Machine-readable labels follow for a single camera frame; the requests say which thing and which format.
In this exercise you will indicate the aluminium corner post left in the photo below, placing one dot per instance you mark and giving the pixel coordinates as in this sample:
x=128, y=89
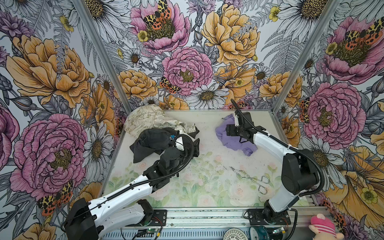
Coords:
x=97, y=40

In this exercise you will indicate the teal tape roll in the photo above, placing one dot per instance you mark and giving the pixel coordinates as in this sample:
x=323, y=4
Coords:
x=259, y=233

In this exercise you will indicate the aluminium corner post right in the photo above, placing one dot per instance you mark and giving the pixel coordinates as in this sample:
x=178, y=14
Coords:
x=325, y=17

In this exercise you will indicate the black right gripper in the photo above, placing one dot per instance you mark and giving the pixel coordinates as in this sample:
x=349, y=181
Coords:
x=230, y=130

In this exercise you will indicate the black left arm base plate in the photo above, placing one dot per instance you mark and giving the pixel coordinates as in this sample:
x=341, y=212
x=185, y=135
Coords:
x=157, y=218

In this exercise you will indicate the cream cloth with green print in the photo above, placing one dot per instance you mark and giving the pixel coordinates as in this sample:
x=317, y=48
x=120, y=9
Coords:
x=152, y=116

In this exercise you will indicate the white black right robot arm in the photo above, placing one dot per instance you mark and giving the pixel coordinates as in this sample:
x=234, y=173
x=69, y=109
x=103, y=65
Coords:
x=301, y=174

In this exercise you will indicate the aluminium corner post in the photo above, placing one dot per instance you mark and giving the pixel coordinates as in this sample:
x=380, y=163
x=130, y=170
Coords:
x=325, y=17
x=97, y=40

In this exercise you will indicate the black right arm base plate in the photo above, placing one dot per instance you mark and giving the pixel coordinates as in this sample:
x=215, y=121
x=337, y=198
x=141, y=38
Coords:
x=255, y=216

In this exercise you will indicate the purple cloth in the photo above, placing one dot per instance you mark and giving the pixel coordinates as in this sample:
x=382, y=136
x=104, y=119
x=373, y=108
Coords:
x=233, y=143

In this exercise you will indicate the aluminium front rail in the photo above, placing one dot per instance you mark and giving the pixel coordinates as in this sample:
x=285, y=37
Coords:
x=204, y=224

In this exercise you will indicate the dark grey cloth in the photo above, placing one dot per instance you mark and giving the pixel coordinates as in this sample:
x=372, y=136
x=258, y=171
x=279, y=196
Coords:
x=157, y=141

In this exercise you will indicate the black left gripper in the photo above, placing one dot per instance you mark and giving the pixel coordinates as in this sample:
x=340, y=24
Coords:
x=189, y=154

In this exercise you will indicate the pink plush toy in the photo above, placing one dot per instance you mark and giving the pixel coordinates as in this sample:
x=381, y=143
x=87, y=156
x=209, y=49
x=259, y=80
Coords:
x=324, y=228

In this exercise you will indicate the white round fan grille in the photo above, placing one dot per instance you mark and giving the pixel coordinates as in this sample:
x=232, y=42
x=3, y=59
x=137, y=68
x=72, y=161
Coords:
x=235, y=234

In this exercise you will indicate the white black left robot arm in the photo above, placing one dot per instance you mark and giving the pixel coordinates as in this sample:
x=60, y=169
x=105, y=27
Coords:
x=91, y=220

